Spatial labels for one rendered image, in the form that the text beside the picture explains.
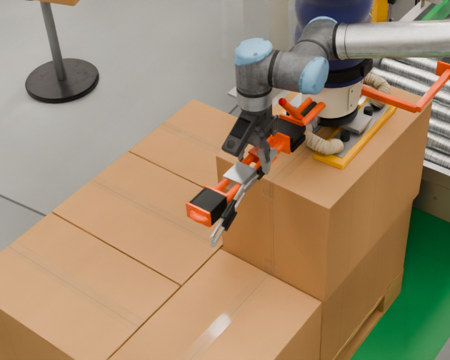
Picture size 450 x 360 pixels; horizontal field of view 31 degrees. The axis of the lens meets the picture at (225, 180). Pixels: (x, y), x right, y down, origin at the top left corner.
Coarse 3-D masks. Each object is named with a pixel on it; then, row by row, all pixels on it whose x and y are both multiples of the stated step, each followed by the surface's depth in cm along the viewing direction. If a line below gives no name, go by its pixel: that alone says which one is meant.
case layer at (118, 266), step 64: (192, 128) 314; (128, 192) 288; (192, 192) 287; (0, 256) 268; (64, 256) 266; (128, 256) 265; (192, 256) 263; (384, 256) 282; (0, 320) 258; (64, 320) 247; (128, 320) 245; (192, 320) 244; (256, 320) 243; (320, 320) 252
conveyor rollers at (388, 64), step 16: (448, 16) 364; (384, 64) 341; (400, 64) 338; (416, 64) 342; (432, 64) 338; (400, 80) 330; (416, 80) 336; (432, 80) 331; (448, 96) 320; (432, 112) 316; (448, 112) 313; (432, 128) 309; (448, 128) 306; (432, 144) 302; (448, 144) 299; (432, 160) 294; (448, 160) 292
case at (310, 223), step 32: (288, 96) 259; (416, 96) 255; (384, 128) 244; (416, 128) 251; (224, 160) 238; (288, 160) 236; (352, 160) 234; (384, 160) 239; (416, 160) 264; (224, 192) 247; (256, 192) 236; (288, 192) 227; (320, 192) 225; (352, 192) 228; (384, 192) 251; (416, 192) 277; (256, 224) 246; (288, 224) 236; (320, 224) 226; (352, 224) 239; (384, 224) 263; (256, 256) 256; (288, 256) 245; (320, 256) 234; (352, 256) 250; (320, 288) 243
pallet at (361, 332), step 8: (400, 272) 306; (400, 280) 310; (392, 288) 305; (400, 288) 314; (384, 296) 301; (392, 296) 310; (376, 304) 296; (384, 304) 305; (376, 312) 308; (384, 312) 309; (368, 320) 305; (376, 320) 305; (360, 328) 303; (368, 328) 303; (352, 336) 287; (360, 336) 300; (344, 344) 283; (352, 344) 297; (360, 344) 299; (344, 352) 295; (352, 352) 295
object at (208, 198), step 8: (200, 192) 205; (208, 192) 204; (216, 192) 204; (192, 200) 203; (200, 200) 202; (208, 200) 202; (216, 200) 202; (224, 200) 203; (192, 208) 201; (200, 208) 200; (208, 208) 200; (216, 208) 201; (224, 208) 204; (208, 216) 199; (216, 216) 203; (208, 224) 201
